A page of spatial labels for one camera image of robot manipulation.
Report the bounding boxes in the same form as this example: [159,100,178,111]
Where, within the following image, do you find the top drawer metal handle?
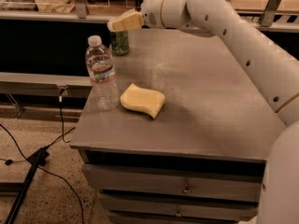
[182,185,192,195]

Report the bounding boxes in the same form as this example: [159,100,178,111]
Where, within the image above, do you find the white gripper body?
[140,0,164,29]

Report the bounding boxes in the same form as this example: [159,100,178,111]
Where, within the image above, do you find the black floor cable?
[0,87,85,224]

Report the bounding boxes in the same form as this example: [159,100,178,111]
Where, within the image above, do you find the green soda can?
[111,31,129,55]

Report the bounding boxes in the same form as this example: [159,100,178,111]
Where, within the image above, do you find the grey metal frame rail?
[0,0,299,33]

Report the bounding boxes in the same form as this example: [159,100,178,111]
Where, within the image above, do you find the grey drawer cabinet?
[72,29,285,224]

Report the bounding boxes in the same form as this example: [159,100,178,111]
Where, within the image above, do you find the black floor bar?
[5,148,49,224]

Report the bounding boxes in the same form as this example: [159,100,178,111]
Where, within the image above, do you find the drawer metal handle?
[182,185,192,195]
[174,210,183,217]

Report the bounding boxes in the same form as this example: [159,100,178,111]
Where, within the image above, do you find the clear plastic water bottle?
[85,35,119,111]

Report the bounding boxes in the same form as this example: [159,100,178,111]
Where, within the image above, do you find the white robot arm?
[107,0,299,224]

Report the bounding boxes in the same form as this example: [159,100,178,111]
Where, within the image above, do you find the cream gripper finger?
[107,10,144,32]

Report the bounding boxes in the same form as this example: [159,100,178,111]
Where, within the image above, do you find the yellow sponge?
[120,83,165,119]

